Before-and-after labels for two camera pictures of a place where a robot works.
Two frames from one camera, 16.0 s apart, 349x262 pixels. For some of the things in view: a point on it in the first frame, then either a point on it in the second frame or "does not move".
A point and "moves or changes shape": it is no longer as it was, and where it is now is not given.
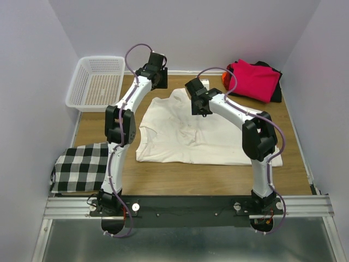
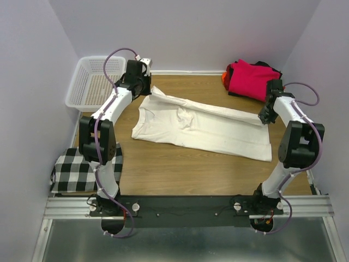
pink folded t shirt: x=256 y=82 does not move
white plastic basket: x=96 y=83 does not move
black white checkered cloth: x=80 y=168 does not move
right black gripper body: x=195 y=111 to x=267 y=114
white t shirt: x=171 y=132 moves or changes shape
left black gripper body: x=162 y=82 to x=145 y=83
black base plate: x=184 y=211 does not move
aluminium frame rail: x=295 y=206 does not move
